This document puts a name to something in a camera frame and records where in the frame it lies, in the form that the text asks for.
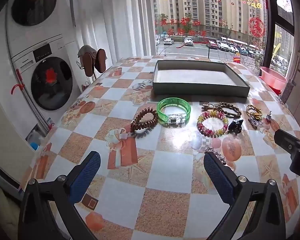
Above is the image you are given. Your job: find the black hair claw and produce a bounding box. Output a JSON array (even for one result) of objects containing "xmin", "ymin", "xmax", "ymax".
[{"xmin": 227, "ymin": 120, "xmax": 244, "ymax": 132}]

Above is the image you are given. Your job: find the red round window decal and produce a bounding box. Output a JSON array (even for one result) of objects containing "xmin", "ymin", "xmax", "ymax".
[{"xmin": 248, "ymin": 17, "xmax": 266, "ymax": 37}]

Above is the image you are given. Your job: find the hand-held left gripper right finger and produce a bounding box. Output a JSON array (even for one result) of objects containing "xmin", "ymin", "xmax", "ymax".
[{"xmin": 203, "ymin": 152, "xmax": 287, "ymax": 240}]

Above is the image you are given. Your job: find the brown slatted panel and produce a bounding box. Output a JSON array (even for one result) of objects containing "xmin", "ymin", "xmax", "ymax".
[{"xmin": 280, "ymin": 81, "xmax": 294, "ymax": 104}]

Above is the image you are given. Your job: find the rhinestone star hair clip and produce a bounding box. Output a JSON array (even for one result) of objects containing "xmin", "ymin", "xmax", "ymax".
[{"xmin": 205, "ymin": 147, "xmax": 227, "ymax": 165}]

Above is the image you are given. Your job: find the grey shallow box tray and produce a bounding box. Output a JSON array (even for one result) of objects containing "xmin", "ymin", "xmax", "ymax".
[{"xmin": 152, "ymin": 60, "xmax": 251, "ymax": 98}]

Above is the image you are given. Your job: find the brown spiral hair tie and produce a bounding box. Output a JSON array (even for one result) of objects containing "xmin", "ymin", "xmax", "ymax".
[{"xmin": 130, "ymin": 108, "xmax": 159, "ymax": 133}]

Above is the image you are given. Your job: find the hair tie with metal ring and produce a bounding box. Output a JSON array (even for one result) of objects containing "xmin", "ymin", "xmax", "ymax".
[{"xmin": 201, "ymin": 102, "xmax": 222, "ymax": 112}]

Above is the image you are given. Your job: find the white curtain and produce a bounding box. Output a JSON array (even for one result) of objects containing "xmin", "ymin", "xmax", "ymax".
[{"xmin": 72, "ymin": 0, "xmax": 157, "ymax": 68}]

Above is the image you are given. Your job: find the multicolour spiral hair tie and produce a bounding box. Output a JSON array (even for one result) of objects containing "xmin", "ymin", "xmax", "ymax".
[{"xmin": 196, "ymin": 112, "xmax": 229, "ymax": 138}]

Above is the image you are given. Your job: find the pink plastic basin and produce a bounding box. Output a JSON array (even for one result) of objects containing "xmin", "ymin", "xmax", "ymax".
[{"xmin": 259, "ymin": 66, "xmax": 288, "ymax": 93}]

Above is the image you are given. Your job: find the blue capped bottle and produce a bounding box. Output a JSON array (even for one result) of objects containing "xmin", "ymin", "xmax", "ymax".
[{"xmin": 26, "ymin": 129, "xmax": 45, "ymax": 150}]

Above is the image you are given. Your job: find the gold ring trinket bunch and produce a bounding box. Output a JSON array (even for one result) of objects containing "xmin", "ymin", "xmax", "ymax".
[{"xmin": 246, "ymin": 104, "xmax": 263, "ymax": 120}]

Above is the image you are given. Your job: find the white tumble dryer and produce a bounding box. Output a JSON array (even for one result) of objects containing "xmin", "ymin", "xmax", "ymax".
[{"xmin": 5, "ymin": 0, "xmax": 77, "ymax": 55}]

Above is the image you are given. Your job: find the green translucent bracelet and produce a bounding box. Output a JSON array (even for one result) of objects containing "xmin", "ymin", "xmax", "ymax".
[{"xmin": 157, "ymin": 97, "xmax": 192, "ymax": 125}]

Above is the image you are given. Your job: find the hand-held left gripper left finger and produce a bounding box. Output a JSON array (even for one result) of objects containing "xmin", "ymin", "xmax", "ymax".
[{"xmin": 17, "ymin": 151, "xmax": 102, "ymax": 240}]

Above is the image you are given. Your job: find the white washing machine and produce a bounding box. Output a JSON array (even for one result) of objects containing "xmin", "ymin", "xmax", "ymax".
[{"xmin": 11, "ymin": 39, "xmax": 82, "ymax": 130}]

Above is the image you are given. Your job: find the grey cloth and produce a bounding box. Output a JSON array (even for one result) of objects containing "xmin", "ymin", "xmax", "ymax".
[{"xmin": 77, "ymin": 45, "xmax": 97, "ymax": 58}]

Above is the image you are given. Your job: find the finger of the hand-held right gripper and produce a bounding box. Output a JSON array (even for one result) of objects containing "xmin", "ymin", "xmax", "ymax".
[{"xmin": 274, "ymin": 129, "xmax": 300, "ymax": 155}]

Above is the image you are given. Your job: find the brown braided hair tie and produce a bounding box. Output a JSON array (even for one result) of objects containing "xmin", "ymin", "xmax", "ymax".
[{"xmin": 219, "ymin": 102, "xmax": 242, "ymax": 119}]

